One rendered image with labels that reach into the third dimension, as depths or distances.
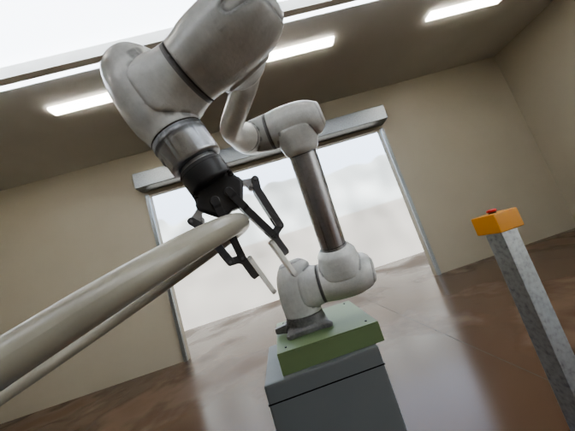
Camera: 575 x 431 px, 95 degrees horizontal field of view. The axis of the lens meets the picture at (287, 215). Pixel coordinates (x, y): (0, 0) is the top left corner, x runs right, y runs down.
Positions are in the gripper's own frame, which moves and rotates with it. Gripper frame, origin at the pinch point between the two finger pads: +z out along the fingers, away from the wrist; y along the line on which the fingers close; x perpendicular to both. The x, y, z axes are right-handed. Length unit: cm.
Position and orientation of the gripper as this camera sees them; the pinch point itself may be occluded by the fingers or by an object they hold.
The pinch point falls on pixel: (272, 267)
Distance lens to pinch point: 43.8
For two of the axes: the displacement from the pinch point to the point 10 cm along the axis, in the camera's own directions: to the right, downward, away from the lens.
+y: -7.9, 5.7, -2.3
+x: 1.9, -1.2, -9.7
